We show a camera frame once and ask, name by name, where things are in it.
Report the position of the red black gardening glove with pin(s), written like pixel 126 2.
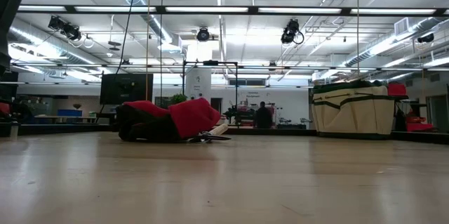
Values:
pixel 193 117

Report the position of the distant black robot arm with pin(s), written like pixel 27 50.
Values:
pixel 238 115

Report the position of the beige green gardening bag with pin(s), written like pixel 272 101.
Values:
pixel 350 111

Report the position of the black ceiling spotlight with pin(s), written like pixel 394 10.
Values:
pixel 426 38
pixel 202 34
pixel 290 31
pixel 66 30

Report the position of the black rig crossbar with lights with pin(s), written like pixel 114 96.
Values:
pixel 252 10

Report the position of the red box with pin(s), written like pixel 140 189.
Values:
pixel 396 90

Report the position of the person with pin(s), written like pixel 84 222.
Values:
pixel 263 117

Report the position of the red crate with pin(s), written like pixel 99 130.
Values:
pixel 419 125

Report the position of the red storage bins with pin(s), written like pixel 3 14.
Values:
pixel 245 123

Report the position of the green background potted plant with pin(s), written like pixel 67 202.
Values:
pixel 179 98

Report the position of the black monitor screen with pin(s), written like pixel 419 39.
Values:
pixel 122 88

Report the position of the small brown bowl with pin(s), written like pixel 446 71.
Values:
pixel 77 106

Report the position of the blue bin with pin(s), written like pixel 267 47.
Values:
pixel 69 113

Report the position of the background desk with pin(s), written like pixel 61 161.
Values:
pixel 66 118

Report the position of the red black chair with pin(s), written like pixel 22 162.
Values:
pixel 3 109

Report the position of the black aluminium table frame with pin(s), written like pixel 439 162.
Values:
pixel 280 132

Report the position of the small white post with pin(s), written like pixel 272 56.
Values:
pixel 14 131

